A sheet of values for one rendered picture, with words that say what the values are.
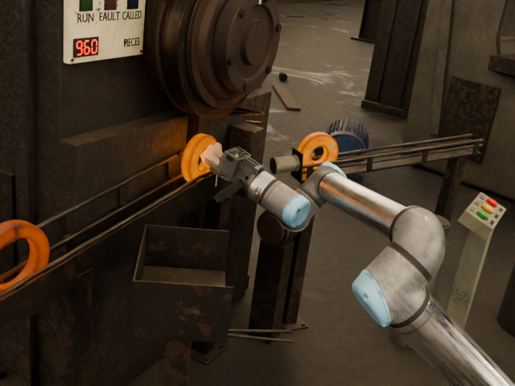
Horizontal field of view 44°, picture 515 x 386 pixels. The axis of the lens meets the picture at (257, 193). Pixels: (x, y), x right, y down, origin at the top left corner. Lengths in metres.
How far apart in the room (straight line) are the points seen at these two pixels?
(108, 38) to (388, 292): 0.90
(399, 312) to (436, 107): 3.15
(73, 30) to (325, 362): 1.45
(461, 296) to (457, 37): 2.31
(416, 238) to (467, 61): 3.04
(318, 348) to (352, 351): 0.13
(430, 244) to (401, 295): 0.12
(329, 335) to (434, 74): 2.41
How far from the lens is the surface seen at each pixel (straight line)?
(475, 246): 2.36
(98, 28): 1.61
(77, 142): 1.60
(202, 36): 1.67
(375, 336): 2.57
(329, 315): 2.63
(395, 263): 1.37
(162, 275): 1.55
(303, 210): 1.76
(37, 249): 1.48
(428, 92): 4.49
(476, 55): 4.32
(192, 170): 1.86
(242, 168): 1.81
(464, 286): 2.42
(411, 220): 1.42
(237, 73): 1.73
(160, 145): 1.83
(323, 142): 2.22
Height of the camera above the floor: 1.39
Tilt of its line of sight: 22 degrees down
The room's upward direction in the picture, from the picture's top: 8 degrees clockwise
